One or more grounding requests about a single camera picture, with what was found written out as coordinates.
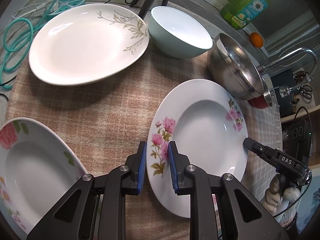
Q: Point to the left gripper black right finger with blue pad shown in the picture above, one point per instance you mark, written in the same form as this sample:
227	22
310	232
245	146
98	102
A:
220	207

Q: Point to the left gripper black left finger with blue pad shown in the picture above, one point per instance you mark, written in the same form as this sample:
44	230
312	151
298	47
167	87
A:
95	204

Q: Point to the white plate pink rose rim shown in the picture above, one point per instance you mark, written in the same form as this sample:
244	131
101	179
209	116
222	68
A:
37	169

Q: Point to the white plate pink peony flowers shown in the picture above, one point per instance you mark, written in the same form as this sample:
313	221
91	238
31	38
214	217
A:
207	125

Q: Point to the white plate beige leaf pattern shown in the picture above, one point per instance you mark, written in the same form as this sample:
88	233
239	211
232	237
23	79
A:
87	44

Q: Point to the black DAS gripper arm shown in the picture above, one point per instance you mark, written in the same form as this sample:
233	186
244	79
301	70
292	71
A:
293	169

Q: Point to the pink plaid table cloth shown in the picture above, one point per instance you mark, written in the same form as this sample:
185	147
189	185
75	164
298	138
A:
104	122

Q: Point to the black power strip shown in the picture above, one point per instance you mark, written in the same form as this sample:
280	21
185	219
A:
299	140

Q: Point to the red bowl steel rim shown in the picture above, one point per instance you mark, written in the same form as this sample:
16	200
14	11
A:
259	102

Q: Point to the stainless steel mixing bowl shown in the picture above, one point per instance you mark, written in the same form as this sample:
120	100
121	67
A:
231	67

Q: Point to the black scissors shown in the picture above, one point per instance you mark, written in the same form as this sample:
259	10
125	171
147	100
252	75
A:
306	92

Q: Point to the small orange fruit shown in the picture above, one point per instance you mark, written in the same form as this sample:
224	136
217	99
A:
256	40

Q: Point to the light teal ceramic bowl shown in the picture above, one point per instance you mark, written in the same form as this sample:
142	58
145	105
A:
177	34

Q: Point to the green dish soap bottle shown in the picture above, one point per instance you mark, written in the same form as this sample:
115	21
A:
239	13

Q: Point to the teal round power strip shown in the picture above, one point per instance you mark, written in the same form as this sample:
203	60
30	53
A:
63	5

